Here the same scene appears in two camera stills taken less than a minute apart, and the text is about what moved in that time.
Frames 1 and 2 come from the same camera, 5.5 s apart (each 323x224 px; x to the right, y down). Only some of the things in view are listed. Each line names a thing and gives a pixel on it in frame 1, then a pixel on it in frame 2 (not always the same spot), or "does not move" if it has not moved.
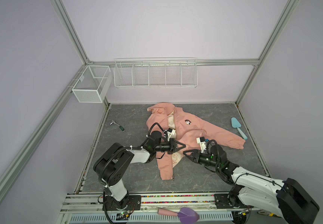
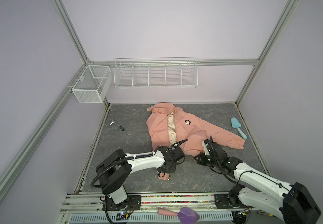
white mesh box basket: (92, 85) does not move
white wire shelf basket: (156, 73) does not move
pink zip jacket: (172, 131) does not move
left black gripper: (172, 148) -> (172, 170)
